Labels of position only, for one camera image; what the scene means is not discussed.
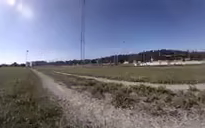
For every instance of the pale dirt path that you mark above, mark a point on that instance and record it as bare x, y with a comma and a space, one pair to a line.
176, 86

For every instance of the dry grass field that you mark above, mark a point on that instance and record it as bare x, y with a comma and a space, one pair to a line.
10, 90

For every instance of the gravel track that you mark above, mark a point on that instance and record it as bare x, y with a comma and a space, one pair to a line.
80, 106

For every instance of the row of pale low buildings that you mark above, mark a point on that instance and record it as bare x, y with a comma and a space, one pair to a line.
176, 62

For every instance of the tall lattice mast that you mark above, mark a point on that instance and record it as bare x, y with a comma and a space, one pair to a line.
82, 40

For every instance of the floodlight pole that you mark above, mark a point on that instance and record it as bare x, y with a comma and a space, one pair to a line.
26, 58

